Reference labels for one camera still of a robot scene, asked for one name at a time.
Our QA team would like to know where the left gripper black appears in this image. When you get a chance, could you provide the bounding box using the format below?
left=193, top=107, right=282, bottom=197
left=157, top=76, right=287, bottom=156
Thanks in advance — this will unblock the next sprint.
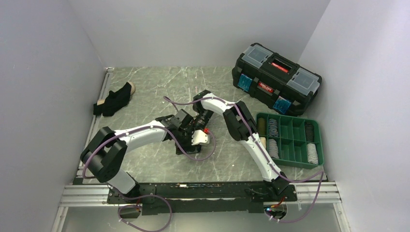
left=175, top=126, right=199, bottom=155

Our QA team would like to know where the navy striped underwear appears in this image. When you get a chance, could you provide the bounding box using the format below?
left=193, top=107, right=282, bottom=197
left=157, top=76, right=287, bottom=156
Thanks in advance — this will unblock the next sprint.
left=268, top=118, right=279, bottom=137

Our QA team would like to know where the green compartment tray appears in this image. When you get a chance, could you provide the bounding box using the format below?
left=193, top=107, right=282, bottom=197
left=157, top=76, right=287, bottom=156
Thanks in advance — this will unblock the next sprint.
left=256, top=113, right=324, bottom=169

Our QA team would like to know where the dark navy orange clothes pile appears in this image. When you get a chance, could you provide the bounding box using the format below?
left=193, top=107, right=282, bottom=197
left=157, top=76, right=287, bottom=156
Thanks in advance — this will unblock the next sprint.
left=176, top=145, right=202, bottom=155

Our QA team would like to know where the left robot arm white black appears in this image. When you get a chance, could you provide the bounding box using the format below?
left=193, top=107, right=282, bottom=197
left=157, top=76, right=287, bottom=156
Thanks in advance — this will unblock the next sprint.
left=80, top=110, right=210, bottom=203

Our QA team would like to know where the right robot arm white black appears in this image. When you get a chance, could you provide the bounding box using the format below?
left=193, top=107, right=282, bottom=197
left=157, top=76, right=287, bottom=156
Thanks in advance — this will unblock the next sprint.
left=193, top=90, right=290, bottom=201

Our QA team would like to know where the dark striped roll in tray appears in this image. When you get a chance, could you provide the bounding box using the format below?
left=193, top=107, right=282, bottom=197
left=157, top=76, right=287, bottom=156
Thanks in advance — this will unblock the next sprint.
left=305, top=122, right=315, bottom=143

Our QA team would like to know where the grey striped roll right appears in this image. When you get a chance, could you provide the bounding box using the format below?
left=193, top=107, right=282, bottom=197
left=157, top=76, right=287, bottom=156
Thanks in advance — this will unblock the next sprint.
left=307, top=143, right=319, bottom=165

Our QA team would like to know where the olive rolled cloth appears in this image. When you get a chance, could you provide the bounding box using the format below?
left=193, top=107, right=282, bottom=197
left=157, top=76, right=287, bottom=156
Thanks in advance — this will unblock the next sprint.
left=257, top=117, right=266, bottom=136

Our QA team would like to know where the cream rolled cloth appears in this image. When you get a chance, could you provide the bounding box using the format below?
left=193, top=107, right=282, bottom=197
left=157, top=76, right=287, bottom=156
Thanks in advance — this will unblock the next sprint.
left=260, top=137, right=267, bottom=149

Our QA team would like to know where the grey striped rolled cloth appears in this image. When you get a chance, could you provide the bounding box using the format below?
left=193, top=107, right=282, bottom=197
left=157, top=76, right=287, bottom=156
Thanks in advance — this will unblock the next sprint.
left=268, top=139, right=279, bottom=159

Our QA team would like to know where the black toolbox with clear lids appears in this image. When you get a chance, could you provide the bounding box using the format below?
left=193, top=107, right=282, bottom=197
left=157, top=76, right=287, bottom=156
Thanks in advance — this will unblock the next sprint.
left=232, top=43, right=322, bottom=116

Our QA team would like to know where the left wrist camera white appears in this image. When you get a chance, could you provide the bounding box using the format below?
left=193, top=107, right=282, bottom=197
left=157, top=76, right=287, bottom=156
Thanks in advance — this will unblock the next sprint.
left=191, top=130, right=210, bottom=145

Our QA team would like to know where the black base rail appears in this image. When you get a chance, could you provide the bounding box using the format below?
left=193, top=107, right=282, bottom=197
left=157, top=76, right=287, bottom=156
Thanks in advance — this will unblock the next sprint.
left=107, top=181, right=297, bottom=216

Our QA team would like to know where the aluminium frame rail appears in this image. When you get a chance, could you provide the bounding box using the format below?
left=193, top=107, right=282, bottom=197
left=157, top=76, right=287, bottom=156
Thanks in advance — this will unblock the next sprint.
left=51, top=67, right=115, bottom=232

